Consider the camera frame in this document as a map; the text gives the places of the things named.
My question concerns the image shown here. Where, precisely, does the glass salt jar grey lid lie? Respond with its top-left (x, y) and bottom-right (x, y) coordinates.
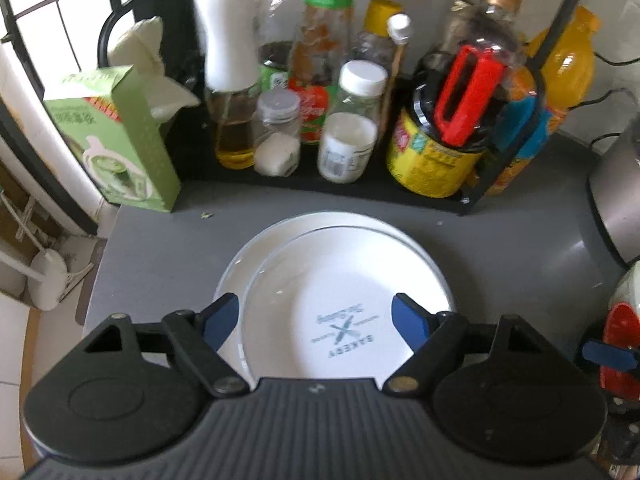
top-left (252, 88), bottom-right (302, 178)

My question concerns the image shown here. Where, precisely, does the white ceramic bowl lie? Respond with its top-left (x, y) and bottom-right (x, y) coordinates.
top-left (608, 261), bottom-right (640, 316)

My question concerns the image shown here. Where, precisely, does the red-capped clear bottle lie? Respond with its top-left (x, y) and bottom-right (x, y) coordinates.
top-left (257, 0), bottom-right (305, 92)

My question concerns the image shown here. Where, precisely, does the orange juice bottle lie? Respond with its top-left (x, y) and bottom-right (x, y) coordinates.
top-left (485, 6), bottom-right (600, 196)

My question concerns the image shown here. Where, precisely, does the clear jar white cap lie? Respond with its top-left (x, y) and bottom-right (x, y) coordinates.
top-left (332, 60), bottom-right (387, 122)

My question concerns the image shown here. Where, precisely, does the soy sauce bottle yellow label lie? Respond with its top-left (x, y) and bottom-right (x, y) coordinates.
top-left (386, 0), bottom-right (525, 200)

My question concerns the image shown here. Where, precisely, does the small white Bakery plate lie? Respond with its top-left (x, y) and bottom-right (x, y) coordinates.
top-left (241, 225), bottom-right (454, 380)

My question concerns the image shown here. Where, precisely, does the green cardboard box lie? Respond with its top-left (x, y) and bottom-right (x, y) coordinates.
top-left (43, 65), bottom-right (181, 212)

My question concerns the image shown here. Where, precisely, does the white plate with flower motif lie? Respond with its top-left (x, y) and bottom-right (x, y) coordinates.
top-left (212, 210), bottom-right (457, 380)

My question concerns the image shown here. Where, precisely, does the green label sauce bottle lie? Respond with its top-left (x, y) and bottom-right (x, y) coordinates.
top-left (288, 0), bottom-right (352, 144)

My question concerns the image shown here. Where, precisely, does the yellow-capped spice bottle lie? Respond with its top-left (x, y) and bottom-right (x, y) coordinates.
top-left (352, 0), bottom-right (404, 70)

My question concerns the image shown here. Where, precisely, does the black power cable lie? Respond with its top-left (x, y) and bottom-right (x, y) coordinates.
top-left (569, 49), bottom-right (640, 154)

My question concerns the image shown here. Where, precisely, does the white-capped oil dispenser bottle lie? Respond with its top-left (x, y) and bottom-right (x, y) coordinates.
top-left (194, 0), bottom-right (260, 170)

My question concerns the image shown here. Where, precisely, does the silver black rice cooker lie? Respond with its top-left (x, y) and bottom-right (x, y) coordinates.
top-left (588, 115), bottom-right (640, 266)

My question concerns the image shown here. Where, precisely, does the white plate with Sweet print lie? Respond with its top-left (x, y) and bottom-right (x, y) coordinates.
top-left (219, 212), bottom-right (454, 380)

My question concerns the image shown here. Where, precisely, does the red and black bowl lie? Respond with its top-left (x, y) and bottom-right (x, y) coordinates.
top-left (600, 302), bottom-right (640, 401)

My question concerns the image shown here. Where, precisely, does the small white pill jar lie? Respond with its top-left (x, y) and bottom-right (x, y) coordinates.
top-left (318, 112), bottom-right (378, 184)

